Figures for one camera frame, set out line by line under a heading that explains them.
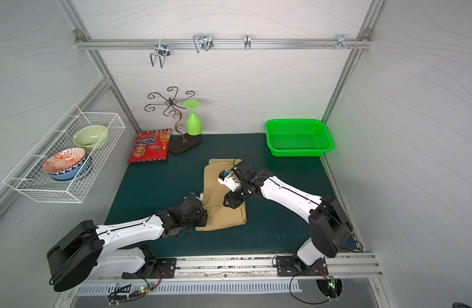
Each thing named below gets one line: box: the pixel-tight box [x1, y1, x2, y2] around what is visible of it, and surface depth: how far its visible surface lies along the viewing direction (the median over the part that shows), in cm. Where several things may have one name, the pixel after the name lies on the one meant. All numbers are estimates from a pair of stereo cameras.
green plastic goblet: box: [183, 99, 203, 137], surface depth 96 cm
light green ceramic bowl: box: [73, 124, 109, 152], surface depth 73 cm
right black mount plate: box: [275, 255, 329, 277], surface depth 75 cm
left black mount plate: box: [121, 257, 177, 280], surface depth 73 cm
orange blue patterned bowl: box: [42, 146, 92, 181], surface depth 62 cm
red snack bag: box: [128, 128, 172, 163], surface depth 113 cm
